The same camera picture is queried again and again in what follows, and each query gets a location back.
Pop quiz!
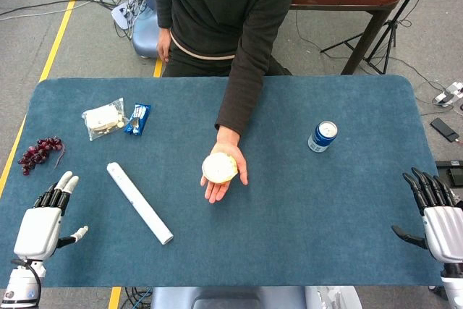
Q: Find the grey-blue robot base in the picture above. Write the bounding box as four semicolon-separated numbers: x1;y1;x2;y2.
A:
150;286;362;309

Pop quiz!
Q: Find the clear bag of white snacks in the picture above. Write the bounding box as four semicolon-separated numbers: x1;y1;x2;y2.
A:
81;97;130;142

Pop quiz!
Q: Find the black flat box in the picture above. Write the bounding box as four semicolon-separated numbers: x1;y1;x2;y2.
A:
435;159;463;179

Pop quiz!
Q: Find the white power strip with plugs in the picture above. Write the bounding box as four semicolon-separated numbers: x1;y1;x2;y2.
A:
433;82;463;107

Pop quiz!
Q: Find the black tripod stand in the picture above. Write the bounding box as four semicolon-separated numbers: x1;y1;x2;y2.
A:
320;0;438;75

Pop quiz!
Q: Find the black phone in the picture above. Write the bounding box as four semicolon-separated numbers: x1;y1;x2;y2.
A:
430;117;460;143

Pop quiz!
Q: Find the blue snack packet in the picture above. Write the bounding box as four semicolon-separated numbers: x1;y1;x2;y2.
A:
123;103;152;138

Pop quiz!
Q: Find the yellow jelly cup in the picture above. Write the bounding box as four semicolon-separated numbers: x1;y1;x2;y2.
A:
201;152;239;184

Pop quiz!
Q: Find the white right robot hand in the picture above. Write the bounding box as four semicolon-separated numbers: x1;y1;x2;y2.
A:
391;167;463;263

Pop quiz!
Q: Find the person's right hand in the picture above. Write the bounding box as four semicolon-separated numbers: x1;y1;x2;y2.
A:
156;28;171;63

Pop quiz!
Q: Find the dark red grape bunch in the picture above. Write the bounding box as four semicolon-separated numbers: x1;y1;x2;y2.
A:
17;136;67;176

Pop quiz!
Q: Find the person's dark sweater torso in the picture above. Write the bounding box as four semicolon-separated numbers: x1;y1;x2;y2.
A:
158;0;296;78

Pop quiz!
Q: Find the white floor power strip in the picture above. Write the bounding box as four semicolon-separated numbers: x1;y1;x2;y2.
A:
111;0;145;30

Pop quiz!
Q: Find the blue drink can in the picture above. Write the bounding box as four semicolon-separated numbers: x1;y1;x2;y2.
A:
307;121;339;153

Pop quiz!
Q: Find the blue table mat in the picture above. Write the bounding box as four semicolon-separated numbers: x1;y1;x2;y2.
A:
0;75;459;288

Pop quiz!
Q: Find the blue-grey machine base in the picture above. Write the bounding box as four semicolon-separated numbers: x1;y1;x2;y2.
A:
130;0;161;59

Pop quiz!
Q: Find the person's left hand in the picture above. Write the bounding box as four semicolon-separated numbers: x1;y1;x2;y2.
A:
200;130;250;204

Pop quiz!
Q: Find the long black floor cable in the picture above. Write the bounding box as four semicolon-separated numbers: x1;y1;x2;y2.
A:
0;0;95;19

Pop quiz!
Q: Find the person's left forearm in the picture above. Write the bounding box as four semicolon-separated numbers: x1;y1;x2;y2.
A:
216;30;278;139

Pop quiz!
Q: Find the white cylindrical tube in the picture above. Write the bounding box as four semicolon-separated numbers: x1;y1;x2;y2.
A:
106;161;174;246

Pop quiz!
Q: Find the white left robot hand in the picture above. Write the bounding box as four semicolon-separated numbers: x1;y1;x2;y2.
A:
13;170;89;261

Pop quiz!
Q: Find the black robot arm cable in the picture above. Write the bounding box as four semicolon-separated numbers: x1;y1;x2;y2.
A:
10;258;43;305

